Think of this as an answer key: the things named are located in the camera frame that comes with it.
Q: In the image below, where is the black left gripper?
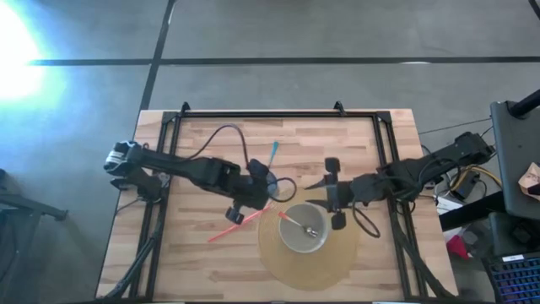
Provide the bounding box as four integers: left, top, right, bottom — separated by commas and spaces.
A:
225, 158, 271, 225

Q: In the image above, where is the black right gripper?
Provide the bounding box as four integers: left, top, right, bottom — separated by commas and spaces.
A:
304, 157, 381, 231

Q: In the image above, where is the red plastic straw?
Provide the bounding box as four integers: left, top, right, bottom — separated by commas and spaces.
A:
207, 204, 274, 243

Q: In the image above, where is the grey round bowl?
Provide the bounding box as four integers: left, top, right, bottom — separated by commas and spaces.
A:
278, 202, 330, 254

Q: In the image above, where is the round tan woven placemat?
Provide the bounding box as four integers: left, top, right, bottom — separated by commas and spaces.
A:
257, 187, 359, 291

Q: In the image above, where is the white power adapter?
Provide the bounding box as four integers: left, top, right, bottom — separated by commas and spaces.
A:
436, 196, 456, 215

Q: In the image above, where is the black power brick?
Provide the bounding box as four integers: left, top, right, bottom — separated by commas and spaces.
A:
453, 171, 480, 202

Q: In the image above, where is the red object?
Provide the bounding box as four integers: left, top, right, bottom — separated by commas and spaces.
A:
446, 234, 469, 259

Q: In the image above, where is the black table beam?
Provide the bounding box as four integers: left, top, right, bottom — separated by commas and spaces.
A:
438, 192, 507, 231

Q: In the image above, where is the grey cart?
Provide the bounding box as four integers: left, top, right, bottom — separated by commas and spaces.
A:
489, 100, 540, 220

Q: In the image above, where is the brown paper bag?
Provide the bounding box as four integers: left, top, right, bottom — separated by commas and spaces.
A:
517, 162, 540, 196

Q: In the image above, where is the blue grid crate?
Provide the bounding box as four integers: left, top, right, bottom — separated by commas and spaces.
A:
489, 252, 540, 304

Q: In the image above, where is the black pole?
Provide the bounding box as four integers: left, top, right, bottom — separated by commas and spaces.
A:
508, 89, 540, 119

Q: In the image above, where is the black tripod stand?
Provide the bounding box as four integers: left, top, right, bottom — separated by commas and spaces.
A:
0, 168, 69, 304

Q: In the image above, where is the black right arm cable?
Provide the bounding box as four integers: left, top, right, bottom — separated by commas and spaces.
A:
352, 198, 381, 239

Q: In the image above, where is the short black left gripper cable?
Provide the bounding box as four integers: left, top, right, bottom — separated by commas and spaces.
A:
269, 176, 298, 204

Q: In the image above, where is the metal spoon orange handle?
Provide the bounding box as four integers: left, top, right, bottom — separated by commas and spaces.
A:
277, 211, 319, 238

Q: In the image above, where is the long black left arm cable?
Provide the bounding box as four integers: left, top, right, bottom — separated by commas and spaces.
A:
185, 123, 251, 168

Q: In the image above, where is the black aluminium table frame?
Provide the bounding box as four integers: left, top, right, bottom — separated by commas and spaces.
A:
99, 100, 459, 301

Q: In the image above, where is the yellow cable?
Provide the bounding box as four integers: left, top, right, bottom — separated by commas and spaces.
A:
449, 164, 503, 191

